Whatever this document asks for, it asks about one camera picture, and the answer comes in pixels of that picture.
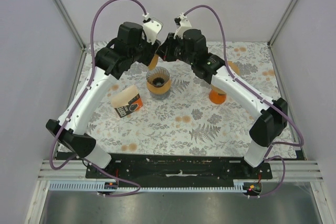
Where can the brown paper coffee filter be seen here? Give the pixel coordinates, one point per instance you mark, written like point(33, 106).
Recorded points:
point(153, 62)

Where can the orange glass carafe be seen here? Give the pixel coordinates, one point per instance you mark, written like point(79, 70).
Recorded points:
point(217, 98)

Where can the white slotted cable duct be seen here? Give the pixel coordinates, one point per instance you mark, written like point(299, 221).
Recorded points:
point(110, 187)

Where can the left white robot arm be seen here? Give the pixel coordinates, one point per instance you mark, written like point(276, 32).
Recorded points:
point(134, 43)

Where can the grey glass dripper cone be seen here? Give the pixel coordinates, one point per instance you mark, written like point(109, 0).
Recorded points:
point(158, 77)

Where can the aluminium frame rail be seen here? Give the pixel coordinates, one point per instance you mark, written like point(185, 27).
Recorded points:
point(296, 171)

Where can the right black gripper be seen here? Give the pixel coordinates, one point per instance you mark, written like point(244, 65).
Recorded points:
point(165, 51)

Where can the coffee filter package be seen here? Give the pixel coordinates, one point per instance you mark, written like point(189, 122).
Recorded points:
point(127, 101)

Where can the floral tablecloth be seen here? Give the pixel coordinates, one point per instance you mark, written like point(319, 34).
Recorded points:
point(187, 122)

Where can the black mounting base plate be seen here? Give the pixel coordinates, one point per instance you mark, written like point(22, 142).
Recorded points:
point(184, 170)

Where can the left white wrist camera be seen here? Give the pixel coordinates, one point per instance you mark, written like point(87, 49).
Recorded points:
point(151, 27)

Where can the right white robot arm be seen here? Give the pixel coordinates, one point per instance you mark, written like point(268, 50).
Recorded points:
point(269, 114)

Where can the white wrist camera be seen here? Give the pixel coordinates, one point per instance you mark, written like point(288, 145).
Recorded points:
point(183, 24)
point(151, 27)

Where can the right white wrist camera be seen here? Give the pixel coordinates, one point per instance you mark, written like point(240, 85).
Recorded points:
point(183, 24)

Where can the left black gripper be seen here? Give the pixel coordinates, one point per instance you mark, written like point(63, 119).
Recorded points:
point(151, 49)

